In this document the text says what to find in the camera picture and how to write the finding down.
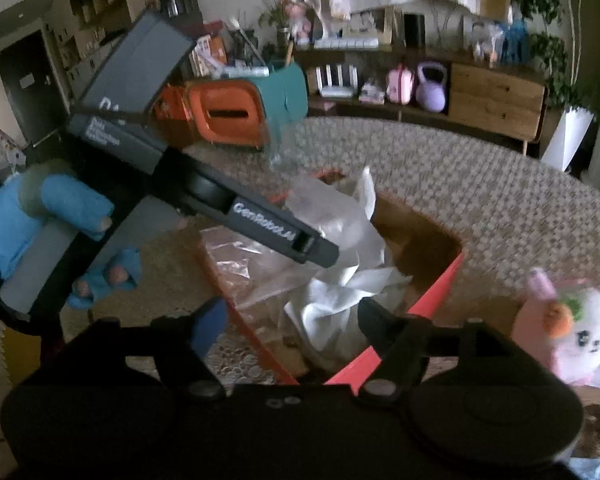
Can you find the cream photo frame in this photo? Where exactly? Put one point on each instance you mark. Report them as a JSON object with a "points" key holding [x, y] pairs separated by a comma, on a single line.
{"points": [[365, 22]]}

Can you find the black speaker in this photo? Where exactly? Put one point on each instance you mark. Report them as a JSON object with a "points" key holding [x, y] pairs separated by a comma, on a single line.
{"points": [[414, 30]]}

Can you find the blue gift bag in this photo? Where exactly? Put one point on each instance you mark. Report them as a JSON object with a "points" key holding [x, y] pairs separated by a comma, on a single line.
{"points": [[517, 40]]}

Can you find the white keyboard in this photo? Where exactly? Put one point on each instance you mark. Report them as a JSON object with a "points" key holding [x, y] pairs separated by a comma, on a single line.
{"points": [[345, 42]]}

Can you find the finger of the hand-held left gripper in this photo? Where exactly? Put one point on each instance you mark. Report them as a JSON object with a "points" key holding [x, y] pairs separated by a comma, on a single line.
{"points": [[285, 235]]}

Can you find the yellow cloth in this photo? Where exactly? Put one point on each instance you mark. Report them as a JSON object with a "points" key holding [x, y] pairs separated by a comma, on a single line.
{"points": [[20, 360]]}

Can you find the white plastic bag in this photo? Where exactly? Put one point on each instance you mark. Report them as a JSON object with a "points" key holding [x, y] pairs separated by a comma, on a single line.
{"points": [[340, 285]]}

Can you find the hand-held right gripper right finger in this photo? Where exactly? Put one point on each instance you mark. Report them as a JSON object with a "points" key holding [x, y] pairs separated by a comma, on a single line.
{"points": [[380, 325]]}

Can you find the wooden wall shelf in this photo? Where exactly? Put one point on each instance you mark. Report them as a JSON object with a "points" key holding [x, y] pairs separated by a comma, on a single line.
{"points": [[90, 10]]}

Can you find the clear glass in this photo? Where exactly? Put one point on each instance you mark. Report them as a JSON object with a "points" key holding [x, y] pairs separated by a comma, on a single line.
{"points": [[287, 150]]}

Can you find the white router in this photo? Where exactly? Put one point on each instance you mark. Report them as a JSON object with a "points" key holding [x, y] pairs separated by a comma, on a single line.
{"points": [[336, 91]]}

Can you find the white planter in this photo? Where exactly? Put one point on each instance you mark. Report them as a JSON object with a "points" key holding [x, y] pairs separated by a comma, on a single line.
{"points": [[567, 140]]}

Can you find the clear bag of toys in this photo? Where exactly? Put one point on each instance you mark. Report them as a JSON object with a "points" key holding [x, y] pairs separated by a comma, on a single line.
{"points": [[485, 42]]}

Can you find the small pink white packets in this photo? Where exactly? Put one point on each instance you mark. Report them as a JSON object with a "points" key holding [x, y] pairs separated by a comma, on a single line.
{"points": [[372, 96]]}

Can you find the blue print clear bag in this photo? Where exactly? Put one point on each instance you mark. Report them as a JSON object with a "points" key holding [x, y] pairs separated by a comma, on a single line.
{"points": [[597, 470]]}

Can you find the red tin box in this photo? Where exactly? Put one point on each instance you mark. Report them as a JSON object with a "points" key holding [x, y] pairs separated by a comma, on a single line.
{"points": [[420, 250]]}

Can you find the small green plant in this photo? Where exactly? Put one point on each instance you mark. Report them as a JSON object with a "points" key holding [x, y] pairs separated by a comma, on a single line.
{"points": [[275, 15]]}

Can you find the colourful printed bag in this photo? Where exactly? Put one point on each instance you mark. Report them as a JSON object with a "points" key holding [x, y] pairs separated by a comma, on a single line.
{"points": [[0, 152]]}

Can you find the white pink bunny plush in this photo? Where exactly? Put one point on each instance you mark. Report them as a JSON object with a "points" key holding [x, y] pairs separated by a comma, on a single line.
{"points": [[585, 330]]}

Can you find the pink toy case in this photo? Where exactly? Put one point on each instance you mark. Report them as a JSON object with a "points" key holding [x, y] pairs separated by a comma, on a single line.
{"points": [[400, 87]]}

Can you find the purple kettlebell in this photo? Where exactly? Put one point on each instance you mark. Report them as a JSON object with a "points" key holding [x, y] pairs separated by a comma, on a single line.
{"points": [[432, 95]]}

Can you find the dark door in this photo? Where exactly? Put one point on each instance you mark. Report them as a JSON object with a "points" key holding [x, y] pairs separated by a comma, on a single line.
{"points": [[30, 90]]}

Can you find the wooden sideboard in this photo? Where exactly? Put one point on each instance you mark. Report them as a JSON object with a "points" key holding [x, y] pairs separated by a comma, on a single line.
{"points": [[495, 95]]}

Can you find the pink doll figure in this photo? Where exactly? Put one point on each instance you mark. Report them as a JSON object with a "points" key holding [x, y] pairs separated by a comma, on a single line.
{"points": [[300, 22]]}

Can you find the brown scrunchie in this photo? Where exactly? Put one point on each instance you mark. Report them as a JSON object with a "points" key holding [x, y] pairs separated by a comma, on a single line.
{"points": [[596, 425]]}

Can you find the clear plastic bag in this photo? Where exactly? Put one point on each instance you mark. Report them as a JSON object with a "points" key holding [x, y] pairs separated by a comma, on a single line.
{"points": [[245, 270]]}

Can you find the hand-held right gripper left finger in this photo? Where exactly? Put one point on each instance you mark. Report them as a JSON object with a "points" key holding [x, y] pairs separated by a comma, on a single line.
{"points": [[209, 327]]}

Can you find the cluster of pens and brushes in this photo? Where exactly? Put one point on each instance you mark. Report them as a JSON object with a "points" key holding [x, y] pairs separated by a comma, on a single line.
{"points": [[230, 45]]}

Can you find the green potted plant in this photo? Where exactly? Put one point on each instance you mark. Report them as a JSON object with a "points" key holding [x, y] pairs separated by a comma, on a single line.
{"points": [[550, 55]]}

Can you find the orange teal tissue box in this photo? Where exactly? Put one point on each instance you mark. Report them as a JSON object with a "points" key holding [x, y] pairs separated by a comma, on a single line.
{"points": [[230, 110]]}

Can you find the person's left hand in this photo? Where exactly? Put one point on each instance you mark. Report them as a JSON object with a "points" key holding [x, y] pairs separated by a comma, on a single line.
{"points": [[20, 210]]}

